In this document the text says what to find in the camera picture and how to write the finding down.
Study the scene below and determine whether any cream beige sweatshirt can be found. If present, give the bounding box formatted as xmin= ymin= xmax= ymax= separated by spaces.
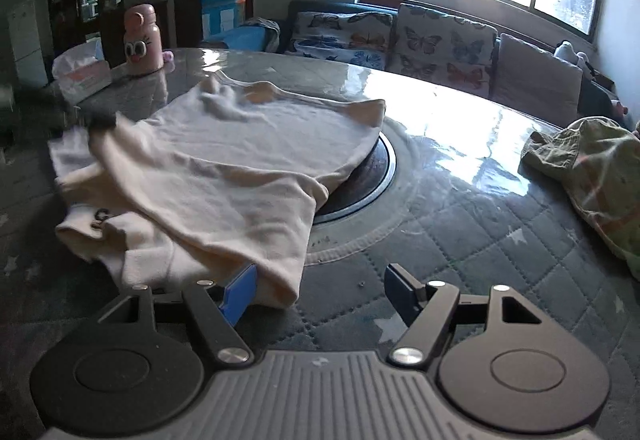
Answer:
xmin=49 ymin=74 xmax=385 ymax=308

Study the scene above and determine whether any grey quilted star tablecloth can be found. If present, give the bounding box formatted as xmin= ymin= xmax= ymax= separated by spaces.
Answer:
xmin=1 ymin=48 xmax=639 ymax=439

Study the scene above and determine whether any green floral crumpled garment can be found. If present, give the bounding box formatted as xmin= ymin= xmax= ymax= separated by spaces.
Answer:
xmin=521 ymin=117 xmax=640 ymax=277

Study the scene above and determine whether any round black induction cooktop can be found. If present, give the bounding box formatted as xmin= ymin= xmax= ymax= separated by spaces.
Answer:
xmin=314 ymin=133 xmax=397 ymax=225

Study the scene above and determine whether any plain grey cushion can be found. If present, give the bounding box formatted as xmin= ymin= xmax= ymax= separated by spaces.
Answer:
xmin=491 ymin=33 xmax=582 ymax=127

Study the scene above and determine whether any white pink tissue pack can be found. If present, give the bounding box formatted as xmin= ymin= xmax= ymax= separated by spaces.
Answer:
xmin=52 ymin=38 xmax=112 ymax=104

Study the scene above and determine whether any small pink plush item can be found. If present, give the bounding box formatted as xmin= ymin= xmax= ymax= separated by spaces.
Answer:
xmin=163 ymin=50 xmax=175 ymax=62

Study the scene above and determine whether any pink cartoon face bottle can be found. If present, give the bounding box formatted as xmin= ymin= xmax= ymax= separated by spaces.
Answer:
xmin=124 ymin=4 xmax=164 ymax=76

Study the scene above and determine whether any white refrigerator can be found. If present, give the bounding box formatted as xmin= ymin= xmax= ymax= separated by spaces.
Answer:
xmin=8 ymin=0 xmax=49 ymax=88

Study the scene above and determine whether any butterfly pillow right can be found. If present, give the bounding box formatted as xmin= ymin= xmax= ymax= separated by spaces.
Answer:
xmin=386 ymin=3 xmax=498 ymax=98

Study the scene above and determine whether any butterfly pillow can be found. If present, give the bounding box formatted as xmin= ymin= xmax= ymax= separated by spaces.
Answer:
xmin=386 ymin=3 xmax=498 ymax=98
xmin=285 ymin=12 xmax=394 ymax=70

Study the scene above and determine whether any white plush toy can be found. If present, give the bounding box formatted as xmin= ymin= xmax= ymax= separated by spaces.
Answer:
xmin=553 ymin=40 xmax=589 ymax=70

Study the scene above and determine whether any blue chair with cloth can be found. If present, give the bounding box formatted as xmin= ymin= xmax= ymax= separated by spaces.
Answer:
xmin=200 ymin=17 xmax=281 ymax=53

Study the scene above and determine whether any butterfly pillow left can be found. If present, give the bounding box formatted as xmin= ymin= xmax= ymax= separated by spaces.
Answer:
xmin=285 ymin=12 xmax=394 ymax=70

